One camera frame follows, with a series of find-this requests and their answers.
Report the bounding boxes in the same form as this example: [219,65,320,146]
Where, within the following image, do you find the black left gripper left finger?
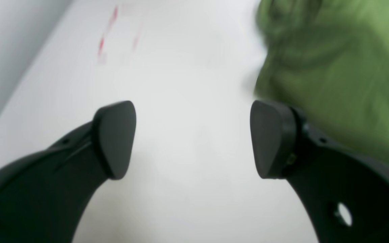
[0,101,136,243]

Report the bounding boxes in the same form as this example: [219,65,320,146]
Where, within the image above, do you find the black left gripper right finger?
[250,100,389,243]

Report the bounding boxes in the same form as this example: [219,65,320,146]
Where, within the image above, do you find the green T-shirt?
[254,0,389,164]

